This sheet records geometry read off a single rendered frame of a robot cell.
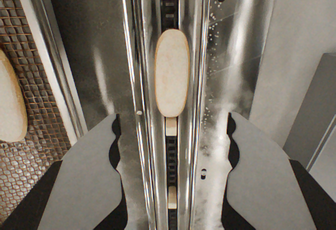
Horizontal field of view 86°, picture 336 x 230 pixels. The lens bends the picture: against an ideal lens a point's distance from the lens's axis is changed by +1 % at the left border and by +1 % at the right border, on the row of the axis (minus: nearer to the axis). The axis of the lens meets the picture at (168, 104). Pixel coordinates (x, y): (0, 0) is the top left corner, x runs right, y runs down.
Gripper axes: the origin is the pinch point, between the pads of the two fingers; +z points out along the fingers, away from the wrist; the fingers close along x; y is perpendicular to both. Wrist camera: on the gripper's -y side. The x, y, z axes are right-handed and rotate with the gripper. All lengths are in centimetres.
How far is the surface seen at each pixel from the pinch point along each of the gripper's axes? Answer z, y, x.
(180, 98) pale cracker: 7.4, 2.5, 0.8
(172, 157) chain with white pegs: 9.3, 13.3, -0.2
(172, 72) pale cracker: 7.4, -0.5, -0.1
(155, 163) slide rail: 8.2, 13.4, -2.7
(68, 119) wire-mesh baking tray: 4.2, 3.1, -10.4
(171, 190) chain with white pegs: 8.4, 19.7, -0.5
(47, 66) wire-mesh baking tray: 4.2, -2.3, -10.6
